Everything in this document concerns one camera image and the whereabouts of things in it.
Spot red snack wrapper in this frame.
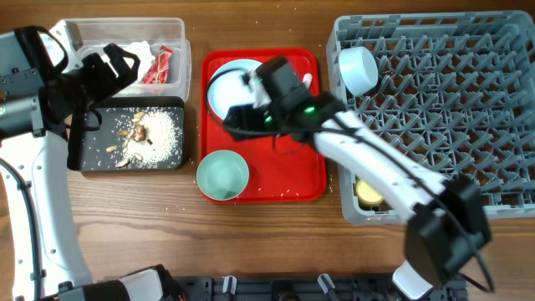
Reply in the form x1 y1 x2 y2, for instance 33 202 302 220
141 46 173 84

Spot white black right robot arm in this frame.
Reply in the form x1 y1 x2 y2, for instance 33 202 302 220
206 56 492 300

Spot light blue rice bowl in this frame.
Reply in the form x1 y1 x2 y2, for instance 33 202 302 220
339 47 379 96

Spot grey dishwasher rack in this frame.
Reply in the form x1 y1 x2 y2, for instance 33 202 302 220
326 11 534 219

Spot red serving tray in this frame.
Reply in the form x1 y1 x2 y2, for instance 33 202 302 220
199 48 327 204

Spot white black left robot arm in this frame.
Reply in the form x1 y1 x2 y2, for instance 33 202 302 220
1 26 188 300

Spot mint green bowl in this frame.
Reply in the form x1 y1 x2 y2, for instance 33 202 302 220
196 150 250 202

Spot white plastic fork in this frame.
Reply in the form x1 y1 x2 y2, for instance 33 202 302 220
302 74 313 89

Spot clear plastic waste bin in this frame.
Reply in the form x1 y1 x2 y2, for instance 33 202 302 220
66 18 191 101

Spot light blue plate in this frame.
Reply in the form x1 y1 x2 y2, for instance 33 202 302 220
208 59 262 120

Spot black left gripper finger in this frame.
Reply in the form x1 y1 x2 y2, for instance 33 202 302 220
67 108 103 170
104 43 140 89

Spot yellow plastic cup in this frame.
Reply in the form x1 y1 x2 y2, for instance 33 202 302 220
354 180 384 207

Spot rice and food scraps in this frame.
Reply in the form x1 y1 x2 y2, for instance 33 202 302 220
105 107 183 170

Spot white crumpled tissue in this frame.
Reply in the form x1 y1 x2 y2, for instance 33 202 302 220
125 41 155 84

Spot black food waste tray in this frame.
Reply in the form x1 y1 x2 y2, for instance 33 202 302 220
71 96 185 172

